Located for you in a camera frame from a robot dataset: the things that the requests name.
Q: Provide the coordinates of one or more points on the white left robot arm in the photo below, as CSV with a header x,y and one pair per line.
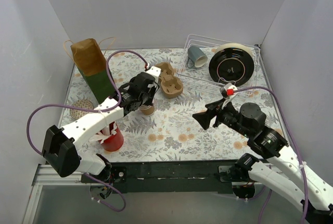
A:
x,y
61,148

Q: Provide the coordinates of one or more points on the brown and green paper bag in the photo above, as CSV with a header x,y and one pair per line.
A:
x,y
91,63

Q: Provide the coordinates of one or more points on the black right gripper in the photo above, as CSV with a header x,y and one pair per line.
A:
x,y
217,115

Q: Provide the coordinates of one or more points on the grey ceramic mug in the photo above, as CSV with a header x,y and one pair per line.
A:
x,y
196,57

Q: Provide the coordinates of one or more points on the small patterned bowl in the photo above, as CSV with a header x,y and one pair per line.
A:
x,y
82,104

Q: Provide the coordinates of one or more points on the black plate with cream rim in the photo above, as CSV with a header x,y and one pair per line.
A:
x,y
232,63

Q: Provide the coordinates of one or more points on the aluminium frame rail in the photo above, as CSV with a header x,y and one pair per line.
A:
x,y
45,175

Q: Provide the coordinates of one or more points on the brown cardboard cup carrier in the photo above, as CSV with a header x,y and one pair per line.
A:
x,y
170,84

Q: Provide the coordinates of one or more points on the white wire dish rack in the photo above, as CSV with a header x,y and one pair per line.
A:
x,y
200,78

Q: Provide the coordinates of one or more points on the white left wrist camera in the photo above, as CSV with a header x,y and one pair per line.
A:
x,y
154,71

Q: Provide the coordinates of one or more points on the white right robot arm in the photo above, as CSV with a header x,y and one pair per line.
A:
x,y
299,184

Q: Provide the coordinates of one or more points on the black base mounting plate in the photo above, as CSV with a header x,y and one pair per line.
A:
x,y
171,176

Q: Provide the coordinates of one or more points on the red cup with napkins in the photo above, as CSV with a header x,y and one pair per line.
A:
x,y
110,138

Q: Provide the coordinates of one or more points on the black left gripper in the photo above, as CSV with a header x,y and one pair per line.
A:
x,y
146,99

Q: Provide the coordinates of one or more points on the stack of kraft paper cups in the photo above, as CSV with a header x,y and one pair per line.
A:
x,y
147,110

